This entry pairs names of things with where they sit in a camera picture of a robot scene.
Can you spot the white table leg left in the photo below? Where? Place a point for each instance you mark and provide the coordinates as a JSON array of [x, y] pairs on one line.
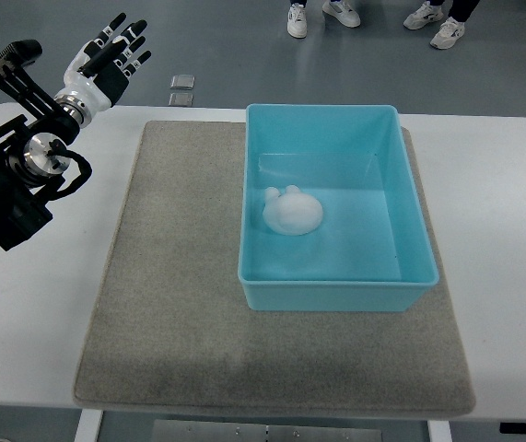
[[88, 426]]

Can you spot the upper metal floor plate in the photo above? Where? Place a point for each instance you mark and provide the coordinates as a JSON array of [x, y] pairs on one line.
[[182, 81]]

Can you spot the white sneaker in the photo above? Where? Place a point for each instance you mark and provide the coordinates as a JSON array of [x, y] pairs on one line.
[[296, 24], [427, 13], [448, 34], [343, 12]]

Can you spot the grey metal table bracket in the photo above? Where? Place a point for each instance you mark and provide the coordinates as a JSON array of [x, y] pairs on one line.
[[169, 430]]

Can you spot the white sneaker far right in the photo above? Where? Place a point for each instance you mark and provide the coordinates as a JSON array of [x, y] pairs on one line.
[[448, 34]]

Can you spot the white table leg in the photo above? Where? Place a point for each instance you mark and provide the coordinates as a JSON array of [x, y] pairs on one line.
[[439, 431], [88, 426]]

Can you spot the white table leg right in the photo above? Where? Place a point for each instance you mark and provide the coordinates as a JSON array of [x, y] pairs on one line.
[[439, 431]]

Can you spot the white sneaker far left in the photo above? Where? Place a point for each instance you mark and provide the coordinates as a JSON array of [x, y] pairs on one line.
[[296, 24]]

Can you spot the lower metal floor plate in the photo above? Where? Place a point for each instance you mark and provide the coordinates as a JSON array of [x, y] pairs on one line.
[[181, 99]]

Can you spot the grey felt mat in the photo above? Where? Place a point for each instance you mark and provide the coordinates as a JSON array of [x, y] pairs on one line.
[[171, 328]]

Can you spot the metal floor plate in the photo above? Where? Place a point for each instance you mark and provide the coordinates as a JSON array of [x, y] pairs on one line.
[[182, 81], [181, 99]]

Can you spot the white bunny toy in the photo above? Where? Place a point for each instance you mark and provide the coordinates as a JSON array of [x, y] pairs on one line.
[[292, 212]]

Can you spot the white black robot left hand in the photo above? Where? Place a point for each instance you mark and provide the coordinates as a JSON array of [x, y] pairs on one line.
[[101, 71]]

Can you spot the blue plastic box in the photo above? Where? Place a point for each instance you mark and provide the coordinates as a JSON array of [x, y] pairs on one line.
[[371, 250]]

